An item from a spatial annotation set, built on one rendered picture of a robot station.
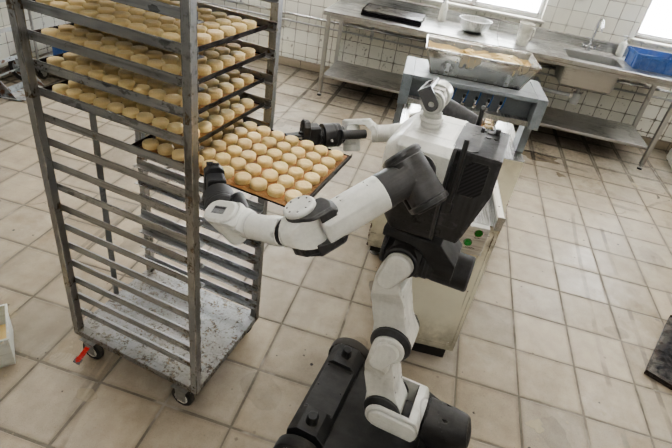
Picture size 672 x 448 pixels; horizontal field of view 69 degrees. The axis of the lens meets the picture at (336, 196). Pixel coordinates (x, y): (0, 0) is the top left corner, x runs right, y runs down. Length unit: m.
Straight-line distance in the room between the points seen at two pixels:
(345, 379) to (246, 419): 0.44
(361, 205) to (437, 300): 1.31
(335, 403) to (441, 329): 0.66
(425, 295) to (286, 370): 0.73
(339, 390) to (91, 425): 0.99
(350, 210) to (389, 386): 0.97
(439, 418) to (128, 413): 1.24
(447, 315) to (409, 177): 1.36
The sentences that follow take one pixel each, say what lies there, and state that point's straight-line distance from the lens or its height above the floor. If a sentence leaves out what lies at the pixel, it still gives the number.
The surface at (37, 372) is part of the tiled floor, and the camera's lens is 2.56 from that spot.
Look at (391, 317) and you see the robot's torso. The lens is 1.69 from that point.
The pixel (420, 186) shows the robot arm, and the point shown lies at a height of 1.37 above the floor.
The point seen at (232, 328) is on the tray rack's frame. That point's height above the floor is 0.15.
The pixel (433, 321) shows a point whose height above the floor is 0.25.
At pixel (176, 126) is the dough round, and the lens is 1.57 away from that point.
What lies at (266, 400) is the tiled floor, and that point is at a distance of 2.33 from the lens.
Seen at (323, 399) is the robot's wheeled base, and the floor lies 0.19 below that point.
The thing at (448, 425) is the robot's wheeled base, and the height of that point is 0.34.
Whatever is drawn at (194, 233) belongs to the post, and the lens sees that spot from 1.61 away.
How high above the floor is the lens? 1.91
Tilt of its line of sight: 32 degrees down
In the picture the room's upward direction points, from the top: 9 degrees clockwise
